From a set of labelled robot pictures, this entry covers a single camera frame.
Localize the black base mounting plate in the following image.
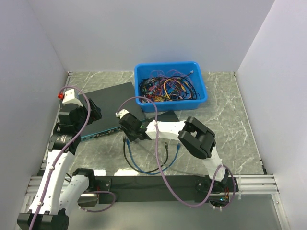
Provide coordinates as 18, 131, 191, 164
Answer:
67, 175, 240, 205

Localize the blue plastic bin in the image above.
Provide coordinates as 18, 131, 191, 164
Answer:
134, 61, 208, 113

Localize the large black network switch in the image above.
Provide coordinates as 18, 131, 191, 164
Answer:
81, 82, 135, 141

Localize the black ethernet cable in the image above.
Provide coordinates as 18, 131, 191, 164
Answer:
122, 137, 169, 173

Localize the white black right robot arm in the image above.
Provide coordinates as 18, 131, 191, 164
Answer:
116, 109, 229, 194

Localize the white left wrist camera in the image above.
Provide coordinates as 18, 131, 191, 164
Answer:
58, 89, 83, 106

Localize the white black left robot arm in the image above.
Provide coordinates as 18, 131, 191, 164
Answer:
17, 97, 102, 230

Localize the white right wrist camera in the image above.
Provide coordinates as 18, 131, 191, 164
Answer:
115, 109, 129, 119

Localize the blue ethernet cable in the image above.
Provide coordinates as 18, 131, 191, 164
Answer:
125, 139, 181, 175

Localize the tangled coloured wires bundle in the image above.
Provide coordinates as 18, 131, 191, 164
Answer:
139, 69, 198, 102

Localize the small black network switch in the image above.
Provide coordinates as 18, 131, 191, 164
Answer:
157, 111, 179, 122

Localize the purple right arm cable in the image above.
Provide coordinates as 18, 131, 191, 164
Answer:
119, 96, 236, 211

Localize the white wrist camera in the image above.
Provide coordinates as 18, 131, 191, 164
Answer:
115, 109, 129, 119
58, 89, 83, 106

